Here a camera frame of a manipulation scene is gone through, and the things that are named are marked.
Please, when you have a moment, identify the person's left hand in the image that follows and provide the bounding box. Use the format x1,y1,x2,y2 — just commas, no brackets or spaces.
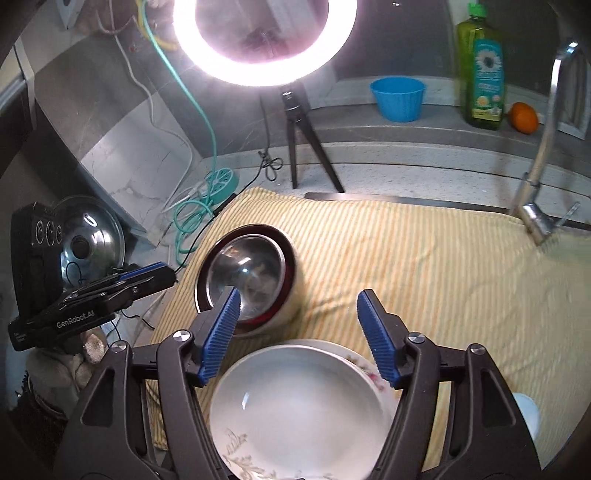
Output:
25,333,109,407

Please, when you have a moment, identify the person's left forearm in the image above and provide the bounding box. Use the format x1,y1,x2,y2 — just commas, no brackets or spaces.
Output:
8,374,77,469

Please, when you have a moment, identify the white bowl with leaf print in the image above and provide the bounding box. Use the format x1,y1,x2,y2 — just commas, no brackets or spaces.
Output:
210,346,400,480

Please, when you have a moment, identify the green dish soap bottle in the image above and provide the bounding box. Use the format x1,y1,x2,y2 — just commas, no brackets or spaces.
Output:
457,2,508,131

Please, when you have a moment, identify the thin black cable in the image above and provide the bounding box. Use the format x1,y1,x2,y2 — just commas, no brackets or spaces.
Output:
175,97,284,275

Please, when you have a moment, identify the red steel-lined bowl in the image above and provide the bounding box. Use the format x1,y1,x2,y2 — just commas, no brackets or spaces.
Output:
196,224,305,341

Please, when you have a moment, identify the blue ribbed cup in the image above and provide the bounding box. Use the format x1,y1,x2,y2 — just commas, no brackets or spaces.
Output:
370,77,426,123

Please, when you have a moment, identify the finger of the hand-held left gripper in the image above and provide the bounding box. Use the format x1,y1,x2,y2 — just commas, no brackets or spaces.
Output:
95,261,178,301

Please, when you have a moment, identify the ring light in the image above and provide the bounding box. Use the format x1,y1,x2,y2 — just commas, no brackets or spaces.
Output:
173,0,358,88

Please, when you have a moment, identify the black tripod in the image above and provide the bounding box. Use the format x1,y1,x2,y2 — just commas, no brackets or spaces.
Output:
279,88,346,193

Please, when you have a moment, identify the white floral plate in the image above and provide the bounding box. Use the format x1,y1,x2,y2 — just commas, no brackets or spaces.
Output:
222,339,395,480

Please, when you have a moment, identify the chrome kitchen faucet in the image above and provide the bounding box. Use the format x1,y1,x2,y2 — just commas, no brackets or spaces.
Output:
510,41,581,245

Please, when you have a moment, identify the teal cable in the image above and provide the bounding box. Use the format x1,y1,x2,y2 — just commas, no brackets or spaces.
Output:
141,0,241,267

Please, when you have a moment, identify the yellow striped towel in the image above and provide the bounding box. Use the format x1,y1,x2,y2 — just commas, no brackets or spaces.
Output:
148,187,591,467

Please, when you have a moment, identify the orange fruit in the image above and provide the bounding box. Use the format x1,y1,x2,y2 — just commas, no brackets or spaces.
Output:
509,102,539,134

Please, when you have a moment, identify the white cup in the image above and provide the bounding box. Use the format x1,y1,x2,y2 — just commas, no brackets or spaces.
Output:
512,392,542,441

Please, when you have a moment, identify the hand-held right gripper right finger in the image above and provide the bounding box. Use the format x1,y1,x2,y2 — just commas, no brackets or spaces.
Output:
356,289,541,480

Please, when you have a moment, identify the white cable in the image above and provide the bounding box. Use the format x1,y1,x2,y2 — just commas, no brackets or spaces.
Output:
113,32,206,214

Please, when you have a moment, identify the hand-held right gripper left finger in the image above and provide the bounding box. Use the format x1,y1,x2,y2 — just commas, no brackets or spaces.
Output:
58,289,242,480

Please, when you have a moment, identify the stainless steel bowl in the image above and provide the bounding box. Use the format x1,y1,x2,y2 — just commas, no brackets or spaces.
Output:
203,234,283,320

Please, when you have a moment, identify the steel pot lid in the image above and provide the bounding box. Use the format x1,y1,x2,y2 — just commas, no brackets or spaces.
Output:
53,195,127,283

